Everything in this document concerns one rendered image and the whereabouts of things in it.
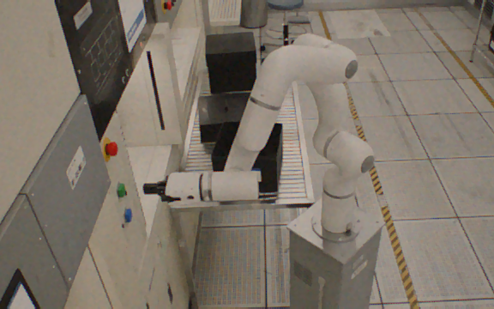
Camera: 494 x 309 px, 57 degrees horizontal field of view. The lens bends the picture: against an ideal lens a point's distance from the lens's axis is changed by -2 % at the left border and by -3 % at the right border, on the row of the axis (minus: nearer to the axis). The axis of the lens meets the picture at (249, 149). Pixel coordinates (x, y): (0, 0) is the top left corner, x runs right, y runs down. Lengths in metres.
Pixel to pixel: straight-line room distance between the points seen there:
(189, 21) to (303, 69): 2.23
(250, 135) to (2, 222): 0.67
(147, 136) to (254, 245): 1.03
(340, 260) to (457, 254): 1.29
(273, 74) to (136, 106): 0.97
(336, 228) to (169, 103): 0.87
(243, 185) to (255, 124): 0.18
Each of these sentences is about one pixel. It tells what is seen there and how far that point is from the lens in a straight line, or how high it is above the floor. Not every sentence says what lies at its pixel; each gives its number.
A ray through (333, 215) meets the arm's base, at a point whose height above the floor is 0.86.
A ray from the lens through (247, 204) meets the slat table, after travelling 1.95.
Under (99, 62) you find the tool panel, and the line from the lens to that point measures 1.31.
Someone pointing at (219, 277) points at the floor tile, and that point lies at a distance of 2.69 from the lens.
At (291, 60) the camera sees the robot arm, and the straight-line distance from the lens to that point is 1.24.
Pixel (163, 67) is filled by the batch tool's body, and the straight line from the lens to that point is 1.96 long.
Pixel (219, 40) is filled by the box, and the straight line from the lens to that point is 2.79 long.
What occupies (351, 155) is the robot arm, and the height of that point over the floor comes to 1.16.
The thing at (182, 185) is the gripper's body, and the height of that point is 1.22.
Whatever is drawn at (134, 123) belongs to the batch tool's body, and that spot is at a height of 0.99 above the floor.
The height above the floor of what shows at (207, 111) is 0.86.
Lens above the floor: 2.08
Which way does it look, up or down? 36 degrees down
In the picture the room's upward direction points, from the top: 4 degrees counter-clockwise
